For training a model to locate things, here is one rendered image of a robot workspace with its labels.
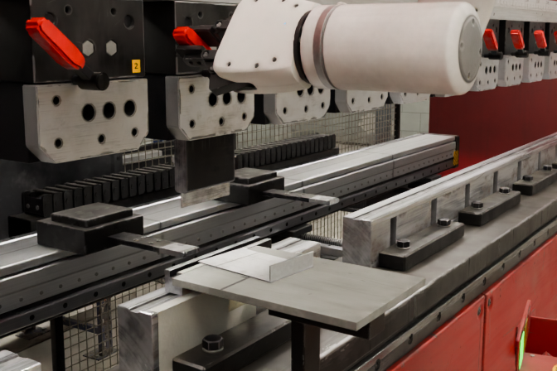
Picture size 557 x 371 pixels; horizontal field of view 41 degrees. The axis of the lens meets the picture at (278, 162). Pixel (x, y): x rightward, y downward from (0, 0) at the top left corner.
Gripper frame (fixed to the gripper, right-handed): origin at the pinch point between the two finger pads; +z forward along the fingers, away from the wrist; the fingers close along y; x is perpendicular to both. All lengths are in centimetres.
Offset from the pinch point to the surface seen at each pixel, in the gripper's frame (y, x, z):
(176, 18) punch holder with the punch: -2.7, -1.6, 3.7
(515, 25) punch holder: -79, 101, 3
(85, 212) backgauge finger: 15.0, 22.5, 31.0
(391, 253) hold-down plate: -2, 68, 2
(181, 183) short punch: 11.2, 14.4, 7.7
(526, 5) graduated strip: -88, 105, 3
